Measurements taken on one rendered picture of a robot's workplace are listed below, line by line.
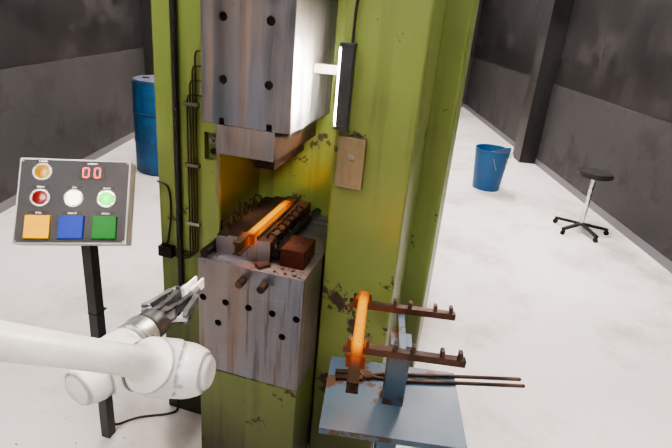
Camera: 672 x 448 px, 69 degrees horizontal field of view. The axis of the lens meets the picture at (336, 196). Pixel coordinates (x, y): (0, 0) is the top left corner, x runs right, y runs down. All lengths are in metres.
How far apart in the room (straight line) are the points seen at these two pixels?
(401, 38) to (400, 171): 0.41
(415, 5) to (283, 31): 0.38
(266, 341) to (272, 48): 0.96
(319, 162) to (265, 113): 0.55
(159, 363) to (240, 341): 0.84
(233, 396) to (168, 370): 1.00
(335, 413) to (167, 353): 0.64
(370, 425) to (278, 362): 0.46
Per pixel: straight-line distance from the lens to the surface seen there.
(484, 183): 5.70
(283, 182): 2.08
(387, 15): 1.52
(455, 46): 1.94
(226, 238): 1.71
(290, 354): 1.76
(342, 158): 1.58
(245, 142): 1.56
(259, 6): 1.49
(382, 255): 1.69
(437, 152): 2.00
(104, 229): 1.75
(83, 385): 1.10
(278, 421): 1.97
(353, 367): 1.22
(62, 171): 1.83
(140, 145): 5.38
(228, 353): 1.87
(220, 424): 2.11
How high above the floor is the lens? 1.72
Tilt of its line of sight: 20 degrees down
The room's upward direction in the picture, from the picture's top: 5 degrees clockwise
